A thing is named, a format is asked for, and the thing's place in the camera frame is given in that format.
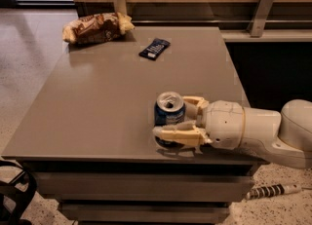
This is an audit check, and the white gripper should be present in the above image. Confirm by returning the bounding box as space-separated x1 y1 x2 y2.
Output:
152 96 245 150

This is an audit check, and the blue pepsi can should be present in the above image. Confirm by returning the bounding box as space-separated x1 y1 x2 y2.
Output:
153 91 187 149

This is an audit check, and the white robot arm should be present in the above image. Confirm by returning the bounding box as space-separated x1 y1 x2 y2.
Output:
153 96 312 169

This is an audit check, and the dark blue rxbar wrapper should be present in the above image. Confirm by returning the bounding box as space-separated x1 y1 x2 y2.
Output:
138 38 171 60

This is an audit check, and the grey drawer cabinet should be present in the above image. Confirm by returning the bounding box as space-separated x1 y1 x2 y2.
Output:
3 27 260 225

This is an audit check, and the striped white black tube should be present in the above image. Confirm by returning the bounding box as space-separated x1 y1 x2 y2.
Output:
245 184 302 200

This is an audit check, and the brown chip bag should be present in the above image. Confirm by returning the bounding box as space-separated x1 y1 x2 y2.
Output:
62 13 135 45

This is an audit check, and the black chair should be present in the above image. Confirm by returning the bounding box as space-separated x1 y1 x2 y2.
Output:
0 160 37 225

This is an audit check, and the right metal bracket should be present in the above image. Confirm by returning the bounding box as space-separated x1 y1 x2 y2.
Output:
247 0 274 38

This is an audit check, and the metal bracket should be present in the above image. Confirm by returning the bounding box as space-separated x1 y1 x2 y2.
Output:
247 0 274 38
113 0 127 14

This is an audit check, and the left metal bracket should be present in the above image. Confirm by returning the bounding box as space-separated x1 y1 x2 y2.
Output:
113 0 127 14

